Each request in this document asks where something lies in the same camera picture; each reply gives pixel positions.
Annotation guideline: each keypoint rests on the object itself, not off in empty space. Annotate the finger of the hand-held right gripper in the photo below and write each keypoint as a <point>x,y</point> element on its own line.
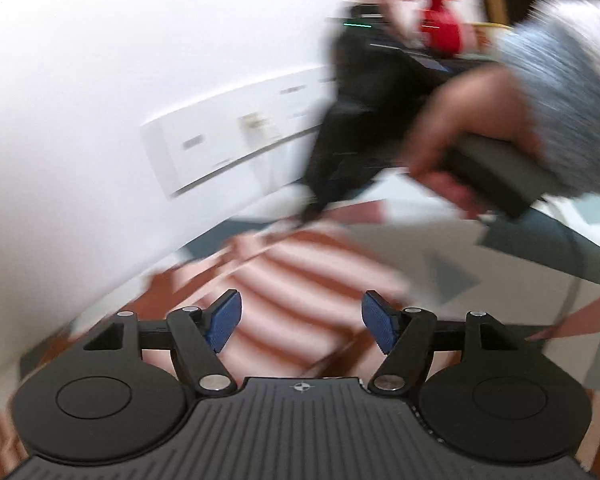
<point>314,206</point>

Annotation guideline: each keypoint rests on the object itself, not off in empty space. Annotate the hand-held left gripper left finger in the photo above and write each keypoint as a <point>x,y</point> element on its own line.
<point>225,321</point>

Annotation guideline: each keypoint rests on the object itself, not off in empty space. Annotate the rust and pink striped sweater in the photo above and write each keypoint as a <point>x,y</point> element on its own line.
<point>290,280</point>

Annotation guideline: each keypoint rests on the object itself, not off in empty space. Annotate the geometric printed blanket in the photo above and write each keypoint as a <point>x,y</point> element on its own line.
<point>455,245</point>

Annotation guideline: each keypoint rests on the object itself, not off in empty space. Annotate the white wall socket panel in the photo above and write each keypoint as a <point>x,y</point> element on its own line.
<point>215,130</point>

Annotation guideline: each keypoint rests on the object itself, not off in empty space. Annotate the person's right hand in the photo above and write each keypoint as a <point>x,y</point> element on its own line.
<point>480,105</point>

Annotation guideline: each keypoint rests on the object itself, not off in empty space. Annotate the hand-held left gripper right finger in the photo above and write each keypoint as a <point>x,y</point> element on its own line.
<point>377,321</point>

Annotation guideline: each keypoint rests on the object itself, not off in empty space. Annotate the person's right forearm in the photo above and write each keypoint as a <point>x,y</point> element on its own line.
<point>570,60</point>

